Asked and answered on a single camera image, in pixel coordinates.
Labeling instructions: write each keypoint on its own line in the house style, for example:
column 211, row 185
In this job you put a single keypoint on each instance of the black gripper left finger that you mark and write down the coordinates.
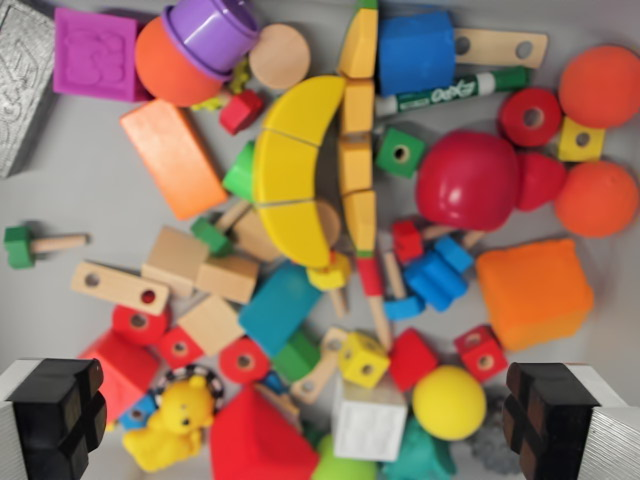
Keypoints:
column 45, row 415

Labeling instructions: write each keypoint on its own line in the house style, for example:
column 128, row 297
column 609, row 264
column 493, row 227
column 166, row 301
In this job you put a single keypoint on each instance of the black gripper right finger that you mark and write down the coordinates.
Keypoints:
column 555, row 415

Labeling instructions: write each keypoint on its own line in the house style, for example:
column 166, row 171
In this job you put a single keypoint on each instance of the grey rubber toy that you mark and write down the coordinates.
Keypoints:
column 492, row 445

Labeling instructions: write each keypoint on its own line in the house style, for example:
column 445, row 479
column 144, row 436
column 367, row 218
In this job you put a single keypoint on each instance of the large red soft block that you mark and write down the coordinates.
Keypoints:
column 125, row 375
column 255, row 440

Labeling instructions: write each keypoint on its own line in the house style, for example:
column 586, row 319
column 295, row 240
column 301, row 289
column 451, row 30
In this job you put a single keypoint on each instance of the small blue piece with hole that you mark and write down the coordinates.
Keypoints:
column 136, row 412

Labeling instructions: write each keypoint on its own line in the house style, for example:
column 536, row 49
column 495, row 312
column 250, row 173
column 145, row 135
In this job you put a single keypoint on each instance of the red wooden cube with holes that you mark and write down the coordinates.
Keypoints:
column 181, row 349
column 481, row 354

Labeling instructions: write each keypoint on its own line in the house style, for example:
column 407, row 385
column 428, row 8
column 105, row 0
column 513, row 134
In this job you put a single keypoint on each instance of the yellow foam ball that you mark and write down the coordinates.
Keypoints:
column 449, row 402

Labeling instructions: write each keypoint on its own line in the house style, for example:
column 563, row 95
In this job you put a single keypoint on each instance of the orange soft cube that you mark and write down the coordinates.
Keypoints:
column 535, row 295

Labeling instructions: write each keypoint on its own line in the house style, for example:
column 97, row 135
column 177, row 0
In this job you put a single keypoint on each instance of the yellow rubber teddy bear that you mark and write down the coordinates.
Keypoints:
column 170, row 430

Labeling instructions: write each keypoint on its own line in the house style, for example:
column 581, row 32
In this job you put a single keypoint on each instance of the red wooden wheel with hole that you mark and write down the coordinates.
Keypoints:
column 137, row 324
column 244, row 361
column 517, row 127

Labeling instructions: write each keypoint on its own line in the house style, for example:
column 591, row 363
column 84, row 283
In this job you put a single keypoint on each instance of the teal rubber toy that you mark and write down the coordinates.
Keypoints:
column 417, row 455

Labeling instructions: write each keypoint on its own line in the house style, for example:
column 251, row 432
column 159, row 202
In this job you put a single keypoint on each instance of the wooden bar with two holes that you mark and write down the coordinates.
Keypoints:
column 320, row 370
column 120, row 288
column 495, row 48

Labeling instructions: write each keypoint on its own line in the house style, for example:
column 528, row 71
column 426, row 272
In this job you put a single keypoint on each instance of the plain red wooden cube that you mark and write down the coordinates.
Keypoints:
column 412, row 360

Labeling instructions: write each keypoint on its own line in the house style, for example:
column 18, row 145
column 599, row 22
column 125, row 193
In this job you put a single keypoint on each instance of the green nut on wooden peg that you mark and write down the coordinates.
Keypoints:
column 20, row 246
column 212, row 237

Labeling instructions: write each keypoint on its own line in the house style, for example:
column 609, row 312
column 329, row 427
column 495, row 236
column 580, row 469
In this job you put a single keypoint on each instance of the blue ridged wooden piece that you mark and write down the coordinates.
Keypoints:
column 437, row 275

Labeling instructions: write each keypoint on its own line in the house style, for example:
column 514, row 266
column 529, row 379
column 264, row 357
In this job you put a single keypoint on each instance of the white embossed cube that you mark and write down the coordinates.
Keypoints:
column 369, row 425

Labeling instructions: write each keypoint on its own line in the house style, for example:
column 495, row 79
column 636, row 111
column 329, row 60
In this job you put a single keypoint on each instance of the natural wooden cube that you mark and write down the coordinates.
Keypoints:
column 227, row 279
column 175, row 255
column 211, row 325

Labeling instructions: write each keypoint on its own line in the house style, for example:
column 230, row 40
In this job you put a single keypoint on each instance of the yellow wooden cube several holes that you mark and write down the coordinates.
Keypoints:
column 364, row 357

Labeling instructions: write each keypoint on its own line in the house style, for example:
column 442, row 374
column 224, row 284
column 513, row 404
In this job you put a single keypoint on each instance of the plain wooden peg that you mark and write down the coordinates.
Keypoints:
column 395, row 277

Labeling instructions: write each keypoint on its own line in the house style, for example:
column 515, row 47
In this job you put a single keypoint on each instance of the green ball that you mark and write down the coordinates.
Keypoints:
column 345, row 462

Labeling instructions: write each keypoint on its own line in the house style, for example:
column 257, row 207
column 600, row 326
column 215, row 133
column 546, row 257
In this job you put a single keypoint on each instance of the orange foam ball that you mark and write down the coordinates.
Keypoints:
column 167, row 75
column 597, row 200
column 602, row 87

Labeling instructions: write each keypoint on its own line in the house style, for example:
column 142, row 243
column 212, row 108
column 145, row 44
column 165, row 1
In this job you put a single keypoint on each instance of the red nut on wooden peg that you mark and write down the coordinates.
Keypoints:
column 407, row 241

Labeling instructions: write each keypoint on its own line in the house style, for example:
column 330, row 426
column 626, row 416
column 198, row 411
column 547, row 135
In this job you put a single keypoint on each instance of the red cylinder on wooden peg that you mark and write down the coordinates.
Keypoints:
column 371, row 277

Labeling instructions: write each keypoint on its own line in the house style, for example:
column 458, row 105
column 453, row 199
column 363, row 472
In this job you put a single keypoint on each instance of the red rounded plastic piece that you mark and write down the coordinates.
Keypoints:
column 540, row 180

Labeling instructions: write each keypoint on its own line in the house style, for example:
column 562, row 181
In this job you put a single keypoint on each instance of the large red plastic apple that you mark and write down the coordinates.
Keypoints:
column 467, row 180

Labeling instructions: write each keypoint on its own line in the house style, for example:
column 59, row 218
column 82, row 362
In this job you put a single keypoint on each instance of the teal wooden block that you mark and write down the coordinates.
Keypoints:
column 280, row 307

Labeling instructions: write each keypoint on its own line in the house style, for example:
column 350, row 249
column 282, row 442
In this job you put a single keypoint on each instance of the green wooden block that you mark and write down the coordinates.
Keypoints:
column 297, row 356

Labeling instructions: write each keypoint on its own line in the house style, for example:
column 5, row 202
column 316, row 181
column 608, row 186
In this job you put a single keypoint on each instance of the yellow nut on wooden peg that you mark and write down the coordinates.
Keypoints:
column 327, row 272

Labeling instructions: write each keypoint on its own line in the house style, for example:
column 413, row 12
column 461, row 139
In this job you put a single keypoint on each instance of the yellow wooden cube one hole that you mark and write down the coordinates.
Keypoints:
column 580, row 142

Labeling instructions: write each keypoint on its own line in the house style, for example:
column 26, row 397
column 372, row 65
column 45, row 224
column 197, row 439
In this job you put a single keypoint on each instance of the natural wooden cylinder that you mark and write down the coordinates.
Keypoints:
column 252, row 232

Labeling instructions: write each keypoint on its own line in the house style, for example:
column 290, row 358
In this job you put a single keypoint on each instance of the orange rectangular wooden block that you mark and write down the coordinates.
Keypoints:
column 175, row 157

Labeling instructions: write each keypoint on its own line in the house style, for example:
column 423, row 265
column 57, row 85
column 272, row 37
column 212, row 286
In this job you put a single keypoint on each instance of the green wooden cube with hole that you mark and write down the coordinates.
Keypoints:
column 400, row 152

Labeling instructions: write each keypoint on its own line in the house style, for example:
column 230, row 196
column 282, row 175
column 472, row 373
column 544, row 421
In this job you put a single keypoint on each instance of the green rounded block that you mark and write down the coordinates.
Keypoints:
column 241, row 175

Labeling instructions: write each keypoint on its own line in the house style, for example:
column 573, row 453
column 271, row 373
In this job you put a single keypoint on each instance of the silver embossed block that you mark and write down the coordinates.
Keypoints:
column 22, row 90

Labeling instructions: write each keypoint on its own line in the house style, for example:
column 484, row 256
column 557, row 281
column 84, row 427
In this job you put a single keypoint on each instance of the green dry erase marker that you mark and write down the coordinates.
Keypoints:
column 450, row 91

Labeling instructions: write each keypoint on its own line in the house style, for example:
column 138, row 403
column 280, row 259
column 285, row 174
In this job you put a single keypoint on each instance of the yellow sliced wooden banana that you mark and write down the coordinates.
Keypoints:
column 292, row 170

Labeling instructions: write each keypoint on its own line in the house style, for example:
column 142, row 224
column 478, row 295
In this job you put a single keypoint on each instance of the sliced yellow wooden toy vegetable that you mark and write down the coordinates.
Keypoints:
column 359, row 115

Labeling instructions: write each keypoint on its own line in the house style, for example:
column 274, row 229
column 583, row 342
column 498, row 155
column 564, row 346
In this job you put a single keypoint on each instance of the small plain red cube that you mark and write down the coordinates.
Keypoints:
column 241, row 111

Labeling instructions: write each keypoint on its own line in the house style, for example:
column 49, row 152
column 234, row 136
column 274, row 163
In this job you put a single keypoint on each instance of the magenta embossed soft cube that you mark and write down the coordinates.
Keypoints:
column 95, row 55

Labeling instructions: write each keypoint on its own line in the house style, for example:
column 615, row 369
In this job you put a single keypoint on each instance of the blue soft block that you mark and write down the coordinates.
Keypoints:
column 415, row 52

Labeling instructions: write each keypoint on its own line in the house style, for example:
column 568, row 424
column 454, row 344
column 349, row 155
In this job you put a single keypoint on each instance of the small yellow green toy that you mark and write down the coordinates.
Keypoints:
column 242, row 75

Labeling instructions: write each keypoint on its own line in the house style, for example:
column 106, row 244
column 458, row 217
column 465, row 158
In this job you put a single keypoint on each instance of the purple plastic cup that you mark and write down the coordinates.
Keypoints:
column 215, row 30

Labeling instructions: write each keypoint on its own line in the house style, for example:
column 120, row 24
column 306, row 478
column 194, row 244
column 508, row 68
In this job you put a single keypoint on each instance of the round natural wooden disc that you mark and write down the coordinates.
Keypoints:
column 280, row 57

